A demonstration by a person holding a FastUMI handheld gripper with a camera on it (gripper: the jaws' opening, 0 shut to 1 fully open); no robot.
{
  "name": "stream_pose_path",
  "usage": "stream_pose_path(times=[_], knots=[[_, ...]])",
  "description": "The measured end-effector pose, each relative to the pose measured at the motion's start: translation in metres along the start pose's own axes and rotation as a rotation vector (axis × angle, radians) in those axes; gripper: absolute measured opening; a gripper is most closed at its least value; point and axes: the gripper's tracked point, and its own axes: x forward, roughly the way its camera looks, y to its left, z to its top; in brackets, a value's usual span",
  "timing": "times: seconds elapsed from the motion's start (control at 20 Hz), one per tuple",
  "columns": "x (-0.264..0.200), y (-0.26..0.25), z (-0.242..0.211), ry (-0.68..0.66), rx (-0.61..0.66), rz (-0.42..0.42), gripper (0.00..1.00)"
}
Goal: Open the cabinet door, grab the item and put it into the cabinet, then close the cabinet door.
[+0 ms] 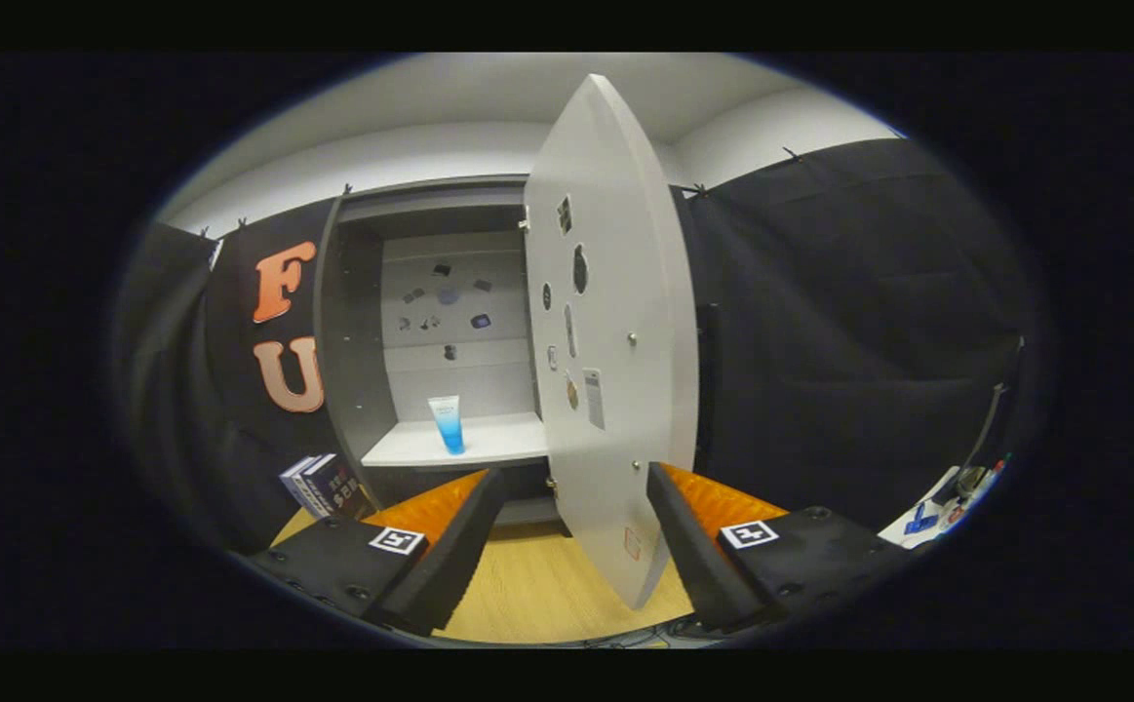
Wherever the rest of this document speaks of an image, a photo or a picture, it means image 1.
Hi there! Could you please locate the beige cabinet door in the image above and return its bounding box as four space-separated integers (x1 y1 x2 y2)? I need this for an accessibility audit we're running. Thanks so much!
524 74 700 611

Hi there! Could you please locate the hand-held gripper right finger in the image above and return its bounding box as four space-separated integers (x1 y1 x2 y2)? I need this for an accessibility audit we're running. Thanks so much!
646 462 911 631

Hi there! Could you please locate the grey cabinet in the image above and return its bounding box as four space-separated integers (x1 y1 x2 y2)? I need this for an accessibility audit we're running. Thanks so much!
313 175 572 537

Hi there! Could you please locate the white side table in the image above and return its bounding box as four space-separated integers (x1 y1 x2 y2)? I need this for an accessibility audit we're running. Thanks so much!
879 466 1004 550

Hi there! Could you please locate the blue and white tube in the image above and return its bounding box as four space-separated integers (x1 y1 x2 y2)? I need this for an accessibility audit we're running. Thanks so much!
428 395 466 456

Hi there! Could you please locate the black backdrop cloth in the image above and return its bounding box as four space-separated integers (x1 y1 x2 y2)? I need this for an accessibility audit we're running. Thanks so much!
113 136 1036 557

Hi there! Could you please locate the white cabinet shelf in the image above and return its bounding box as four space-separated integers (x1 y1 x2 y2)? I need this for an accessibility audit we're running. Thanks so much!
362 411 550 469

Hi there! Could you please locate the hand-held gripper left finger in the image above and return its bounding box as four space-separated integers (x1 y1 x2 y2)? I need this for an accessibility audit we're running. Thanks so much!
250 468 507 638

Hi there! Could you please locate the dark-covered book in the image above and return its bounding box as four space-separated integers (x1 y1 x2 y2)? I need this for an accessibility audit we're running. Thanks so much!
305 452 378 521

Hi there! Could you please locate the thin black stand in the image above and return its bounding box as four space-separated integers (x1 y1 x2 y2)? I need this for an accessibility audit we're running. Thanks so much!
961 336 1026 488

